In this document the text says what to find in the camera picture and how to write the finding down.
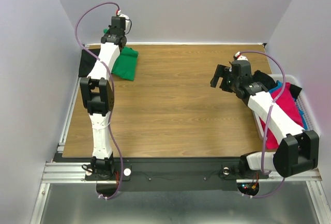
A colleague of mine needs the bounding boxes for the green t shirt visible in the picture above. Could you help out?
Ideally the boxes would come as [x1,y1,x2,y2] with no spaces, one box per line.
[99,25,139,81]

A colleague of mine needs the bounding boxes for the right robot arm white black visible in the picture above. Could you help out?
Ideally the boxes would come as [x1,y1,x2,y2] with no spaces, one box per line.
[210,59,319,177]

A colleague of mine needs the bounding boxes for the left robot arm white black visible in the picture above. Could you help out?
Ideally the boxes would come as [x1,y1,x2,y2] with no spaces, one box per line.
[80,14,130,180]

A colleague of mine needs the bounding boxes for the black t shirt in basket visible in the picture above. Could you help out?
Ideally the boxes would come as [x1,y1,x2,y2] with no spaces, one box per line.
[253,70,302,100]

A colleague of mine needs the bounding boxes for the blue t shirt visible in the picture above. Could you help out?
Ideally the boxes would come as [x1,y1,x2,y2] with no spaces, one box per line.
[276,93,307,129]

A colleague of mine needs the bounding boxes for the folded black t shirt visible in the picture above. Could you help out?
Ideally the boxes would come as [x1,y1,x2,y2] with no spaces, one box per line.
[78,50,97,78]

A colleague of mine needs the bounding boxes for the pink t shirt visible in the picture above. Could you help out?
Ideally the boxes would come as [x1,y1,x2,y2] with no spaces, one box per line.
[266,82,307,150]

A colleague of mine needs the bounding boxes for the white plastic laundry basket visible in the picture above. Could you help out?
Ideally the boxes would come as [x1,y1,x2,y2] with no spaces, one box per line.
[253,74,321,140]

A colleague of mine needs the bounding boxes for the silver knob on plate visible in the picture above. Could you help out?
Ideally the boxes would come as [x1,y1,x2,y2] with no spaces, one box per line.
[222,167,230,176]

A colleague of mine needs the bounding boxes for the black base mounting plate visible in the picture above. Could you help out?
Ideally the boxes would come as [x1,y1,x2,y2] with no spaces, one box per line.
[82,157,265,195]

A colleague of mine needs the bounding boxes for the white knob on plate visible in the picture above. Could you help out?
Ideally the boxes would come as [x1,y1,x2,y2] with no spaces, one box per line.
[124,168,131,176]

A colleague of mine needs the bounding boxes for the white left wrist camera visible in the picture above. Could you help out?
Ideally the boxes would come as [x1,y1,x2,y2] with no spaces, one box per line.
[116,10,132,33]

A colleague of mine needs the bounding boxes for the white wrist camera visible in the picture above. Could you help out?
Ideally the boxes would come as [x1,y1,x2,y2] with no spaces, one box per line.
[233,52,248,61]
[116,10,132,33]

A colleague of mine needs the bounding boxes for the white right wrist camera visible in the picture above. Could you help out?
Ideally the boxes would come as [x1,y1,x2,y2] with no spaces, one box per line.
[233,52,248,61]

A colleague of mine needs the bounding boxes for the aluminium frame rail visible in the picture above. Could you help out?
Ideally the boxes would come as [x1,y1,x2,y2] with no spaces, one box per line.
[29,76,86,224]

